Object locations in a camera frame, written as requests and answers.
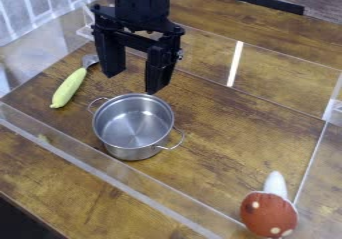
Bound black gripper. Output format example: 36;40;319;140
91;0;185;95

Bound red plush mushroom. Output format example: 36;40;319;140
239;171;299;239

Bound silver steel pot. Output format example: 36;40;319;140
87;93;185;161

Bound clear acrylic triangle stand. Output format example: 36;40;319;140
76;5;95;41

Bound black strip on table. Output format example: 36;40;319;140
237;0;305;15

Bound clear acrylic front barrier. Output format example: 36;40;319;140
0;102;258;239

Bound yellow-green handled spoon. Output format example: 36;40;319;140
50;54;99;109

